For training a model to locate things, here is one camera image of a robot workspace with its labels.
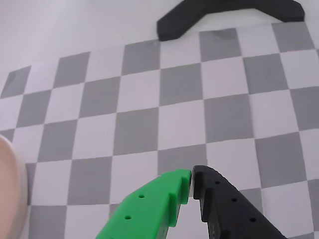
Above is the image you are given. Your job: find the grey checkerboard mat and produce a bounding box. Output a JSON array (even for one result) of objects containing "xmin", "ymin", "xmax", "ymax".
[{"xmin": 0, "ymin": 21, "xmax": 319, "ymax": 239}]

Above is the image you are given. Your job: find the black stand foot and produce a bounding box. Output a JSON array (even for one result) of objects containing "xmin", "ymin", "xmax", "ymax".
[{"xmin": 156, "ymin": 0, "xmax": 305, "ymax": 42}]

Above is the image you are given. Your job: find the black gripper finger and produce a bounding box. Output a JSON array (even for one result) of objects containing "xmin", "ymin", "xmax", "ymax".
[{"xmin": 190, "ymin": 165, "xmax": 290, "ymax": 239}]

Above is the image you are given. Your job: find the beige round plate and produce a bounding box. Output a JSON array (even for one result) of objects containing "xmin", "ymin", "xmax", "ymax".
[{"xmin": 0, "ymin": 134, "xmax": 30, "ymax": 239}]

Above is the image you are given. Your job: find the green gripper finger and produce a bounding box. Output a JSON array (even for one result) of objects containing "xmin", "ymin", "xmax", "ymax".
[{"xmin": 95, "ymin": 168, "xmax": 192, "ymax": 239}]

